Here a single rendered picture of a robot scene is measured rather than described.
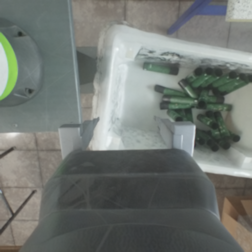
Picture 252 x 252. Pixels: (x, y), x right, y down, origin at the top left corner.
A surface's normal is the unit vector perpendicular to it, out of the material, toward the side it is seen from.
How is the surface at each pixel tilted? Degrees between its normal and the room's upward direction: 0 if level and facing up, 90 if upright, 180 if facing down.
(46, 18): 0
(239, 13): 0
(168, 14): 0
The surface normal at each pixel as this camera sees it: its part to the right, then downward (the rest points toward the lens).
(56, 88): 0.00, 0.29
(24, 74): 0.95, 0.31
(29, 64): 0.94, 0.10
